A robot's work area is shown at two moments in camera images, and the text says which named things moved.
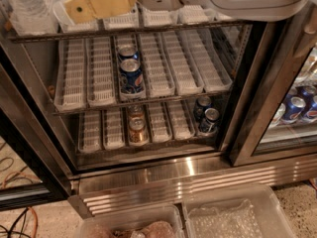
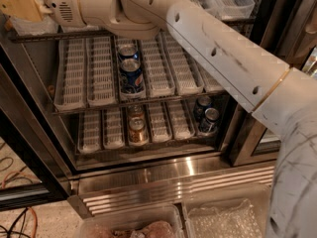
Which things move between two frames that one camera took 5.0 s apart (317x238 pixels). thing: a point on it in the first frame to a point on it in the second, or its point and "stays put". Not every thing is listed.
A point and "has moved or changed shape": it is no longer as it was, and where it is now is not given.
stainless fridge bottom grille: (100, 194) stays put
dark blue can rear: (201, 104) stays put
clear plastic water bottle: (31, 8) has moved or changed shape
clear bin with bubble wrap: (250, 212) stays put
